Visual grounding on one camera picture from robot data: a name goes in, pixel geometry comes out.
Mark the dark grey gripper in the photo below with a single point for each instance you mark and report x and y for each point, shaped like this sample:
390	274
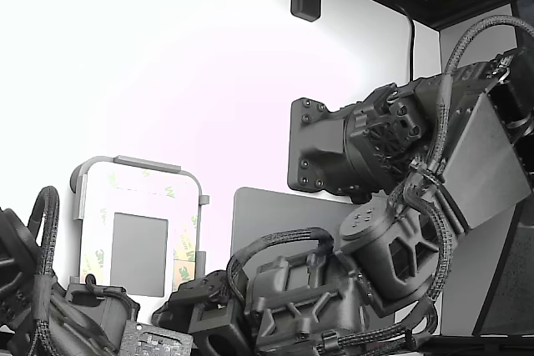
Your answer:
292	302

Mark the tan 3M tape liner strip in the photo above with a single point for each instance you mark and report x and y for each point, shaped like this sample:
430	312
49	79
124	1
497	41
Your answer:
183	270

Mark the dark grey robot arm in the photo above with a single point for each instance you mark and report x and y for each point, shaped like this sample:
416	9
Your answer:
480	164

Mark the dark idle robot arm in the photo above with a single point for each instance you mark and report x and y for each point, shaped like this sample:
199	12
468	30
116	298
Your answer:
96	310

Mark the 3M printed tape liner strip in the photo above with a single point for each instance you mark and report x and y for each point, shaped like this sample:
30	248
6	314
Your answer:
98	256
167	191
185	247

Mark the white plate with tape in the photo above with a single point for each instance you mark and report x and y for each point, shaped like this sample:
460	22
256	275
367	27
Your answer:
137	205

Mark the grey circuit board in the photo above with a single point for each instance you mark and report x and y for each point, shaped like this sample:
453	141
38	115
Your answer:
154	339

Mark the small grey rectangular panel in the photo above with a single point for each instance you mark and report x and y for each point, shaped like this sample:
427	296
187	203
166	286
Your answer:
139	254

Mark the large grey rectangular mat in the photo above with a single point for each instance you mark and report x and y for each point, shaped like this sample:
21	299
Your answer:
283	214

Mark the grey plate holder fixture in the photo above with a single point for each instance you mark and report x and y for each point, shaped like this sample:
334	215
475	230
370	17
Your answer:
146	163

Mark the dark speckled panel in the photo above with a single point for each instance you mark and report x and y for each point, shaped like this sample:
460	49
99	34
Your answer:
513	281

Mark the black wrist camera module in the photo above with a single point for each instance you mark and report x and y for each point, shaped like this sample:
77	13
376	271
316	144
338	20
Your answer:
200	287

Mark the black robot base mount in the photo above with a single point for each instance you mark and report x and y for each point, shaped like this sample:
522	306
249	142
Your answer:
317	139

